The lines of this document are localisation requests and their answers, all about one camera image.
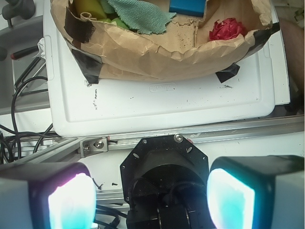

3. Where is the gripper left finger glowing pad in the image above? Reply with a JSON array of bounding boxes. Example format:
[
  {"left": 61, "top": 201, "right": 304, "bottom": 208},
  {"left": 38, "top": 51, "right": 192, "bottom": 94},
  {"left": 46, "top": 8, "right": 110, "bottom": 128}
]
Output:
[{"left": 0, "top": 162, "right": 96, "bottom": 229}]

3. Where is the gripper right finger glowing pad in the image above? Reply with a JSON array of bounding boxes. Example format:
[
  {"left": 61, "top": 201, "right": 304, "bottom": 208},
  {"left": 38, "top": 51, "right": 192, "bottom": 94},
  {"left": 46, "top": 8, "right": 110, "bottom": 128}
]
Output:
[{"left": 207, "top": 155, "right": 305, "bottom": 229}]

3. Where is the red paper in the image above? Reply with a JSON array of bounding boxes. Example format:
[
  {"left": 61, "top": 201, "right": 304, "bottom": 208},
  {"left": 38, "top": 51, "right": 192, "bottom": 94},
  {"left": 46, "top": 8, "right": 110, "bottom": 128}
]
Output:
[{"left": 209, "top": 18, "right": 248, "bottom": 41}]

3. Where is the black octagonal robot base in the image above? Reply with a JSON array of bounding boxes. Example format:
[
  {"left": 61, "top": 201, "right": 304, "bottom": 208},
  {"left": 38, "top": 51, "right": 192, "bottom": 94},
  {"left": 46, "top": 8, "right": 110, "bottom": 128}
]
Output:
[{"left": 120, "top": 135, "right": 214, "bottom": 229}]

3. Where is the white plastic bin lid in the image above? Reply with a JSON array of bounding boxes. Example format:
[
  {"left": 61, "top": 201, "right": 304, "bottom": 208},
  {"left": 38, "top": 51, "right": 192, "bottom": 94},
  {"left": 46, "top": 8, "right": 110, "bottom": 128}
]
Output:
[{"left": 43, "top": 1, "right": 290, "bottom": 137}]

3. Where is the brown paper bag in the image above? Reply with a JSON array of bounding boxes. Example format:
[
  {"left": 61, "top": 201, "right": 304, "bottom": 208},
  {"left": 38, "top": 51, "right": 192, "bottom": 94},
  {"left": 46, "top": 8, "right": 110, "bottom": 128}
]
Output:
[{"left": 51, "top": 0, "right": 279, "bottom": 83}]

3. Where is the green plush toy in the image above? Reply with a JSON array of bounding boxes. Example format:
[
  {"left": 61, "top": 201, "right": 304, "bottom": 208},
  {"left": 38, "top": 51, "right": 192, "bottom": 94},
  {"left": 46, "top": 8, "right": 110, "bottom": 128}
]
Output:
[{"left": 100, "top": 17, "right": 130, "bottom": 30}]

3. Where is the blue rectangular block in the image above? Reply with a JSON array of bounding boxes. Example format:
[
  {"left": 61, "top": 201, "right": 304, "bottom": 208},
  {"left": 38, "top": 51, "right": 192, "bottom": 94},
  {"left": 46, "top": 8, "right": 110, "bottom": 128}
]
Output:
[{"left": 169, "top": 0, "right": 206, "bottom": 17}]

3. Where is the yellow sponge block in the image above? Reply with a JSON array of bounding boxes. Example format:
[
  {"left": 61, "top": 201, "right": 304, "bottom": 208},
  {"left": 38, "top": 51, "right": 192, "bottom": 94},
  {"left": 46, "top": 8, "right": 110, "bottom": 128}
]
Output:
[{"left": 73, "top": 0, "right": 107, "bottom": 20}]

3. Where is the teal woven cloth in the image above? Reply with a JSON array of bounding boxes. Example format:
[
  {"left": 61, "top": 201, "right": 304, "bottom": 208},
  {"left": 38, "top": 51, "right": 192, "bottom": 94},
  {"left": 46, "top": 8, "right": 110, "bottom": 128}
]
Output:
[{"left": 100, "top": 0, "right": 176, "bottom": 35}]

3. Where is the aluminium extrusion rail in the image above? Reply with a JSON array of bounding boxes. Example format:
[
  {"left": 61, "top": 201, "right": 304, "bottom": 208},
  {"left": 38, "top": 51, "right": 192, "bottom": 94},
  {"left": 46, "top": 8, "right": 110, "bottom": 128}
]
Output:
[{"left": 0, "top": 114, "right": 305, "bottom": 165}]

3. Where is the black cable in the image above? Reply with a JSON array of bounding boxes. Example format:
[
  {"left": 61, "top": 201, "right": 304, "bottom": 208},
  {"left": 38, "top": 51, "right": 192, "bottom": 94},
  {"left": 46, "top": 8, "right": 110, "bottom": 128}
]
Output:
[{"left": 0, "top": 76, "right": 56, "bottom": 165}]

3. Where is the metal corner bracket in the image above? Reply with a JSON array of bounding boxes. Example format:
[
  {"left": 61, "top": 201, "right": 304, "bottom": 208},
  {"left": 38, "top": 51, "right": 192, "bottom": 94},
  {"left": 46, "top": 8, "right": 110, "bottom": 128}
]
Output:
[{"left": 78, "top": 137, "right": 109, "bottom": 158}]

